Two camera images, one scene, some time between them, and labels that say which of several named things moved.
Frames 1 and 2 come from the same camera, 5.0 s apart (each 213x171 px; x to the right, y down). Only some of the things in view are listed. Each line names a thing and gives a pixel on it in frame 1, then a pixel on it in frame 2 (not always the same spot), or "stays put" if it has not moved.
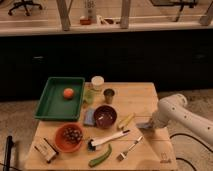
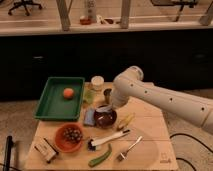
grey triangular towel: x=146 y=125 → x=104 y=108
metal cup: x=109 y=93 stays put
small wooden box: x=46 y=150 stays put
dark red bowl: x=105 y=116 stays put
